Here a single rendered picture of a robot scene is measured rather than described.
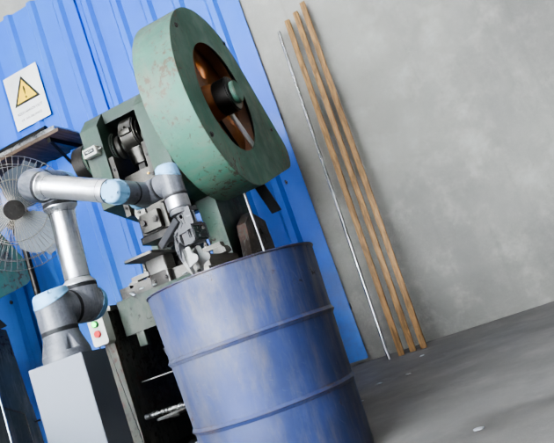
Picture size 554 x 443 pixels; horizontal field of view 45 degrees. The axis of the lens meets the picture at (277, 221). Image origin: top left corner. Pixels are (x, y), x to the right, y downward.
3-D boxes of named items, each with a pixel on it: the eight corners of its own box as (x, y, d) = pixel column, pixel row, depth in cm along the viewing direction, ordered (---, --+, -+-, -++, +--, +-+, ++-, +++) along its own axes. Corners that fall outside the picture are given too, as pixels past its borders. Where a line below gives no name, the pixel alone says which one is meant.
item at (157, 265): (161, 280, 258) (150, 248, 261) (132, 292, 263) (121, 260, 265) (191, 278, 282) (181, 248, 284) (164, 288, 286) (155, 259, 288)
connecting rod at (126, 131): (151, 180, 284) (127, 108, 290) (128, 191, 288) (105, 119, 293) (175, 184, 304) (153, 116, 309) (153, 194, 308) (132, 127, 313)
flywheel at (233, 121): (197, -17, 288) (278, 106, 331) (159, 4, 294) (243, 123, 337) (182, 67, 234) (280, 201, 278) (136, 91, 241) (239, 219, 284)
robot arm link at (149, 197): (115, 188, 209) (142, 174, 205) (137, 190, 219) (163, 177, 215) (122, 211, 208) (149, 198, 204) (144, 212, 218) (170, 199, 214)
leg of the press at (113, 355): (149, 465, 255) (83, 246, 269) (125, 472, 259) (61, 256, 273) (244, 410, 341) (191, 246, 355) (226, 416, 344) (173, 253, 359)
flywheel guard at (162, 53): (215, 173, 239) (148, -24, 253) (151, 202, 248) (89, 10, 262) (304, 194, 336) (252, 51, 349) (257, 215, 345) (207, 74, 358)
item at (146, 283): (212, 267, 267) (207, 253, 268) (122, 303, 282) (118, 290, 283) (242, 265, 295) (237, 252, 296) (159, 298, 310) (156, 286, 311)
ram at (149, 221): (165, 224, 278) (145, 160, 283) (136, 236, 283) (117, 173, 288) (185, 225, 294) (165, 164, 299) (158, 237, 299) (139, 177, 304)
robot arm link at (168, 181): (161, 171, 215) (181, 161, 212) (171, 203, 214) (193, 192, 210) (146, 170, 208) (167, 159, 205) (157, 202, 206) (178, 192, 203)
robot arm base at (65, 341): (78, 352, 201) (69, 322, 203) (34, 369, 203) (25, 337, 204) (99, 349, 216) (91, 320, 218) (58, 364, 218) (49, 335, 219)
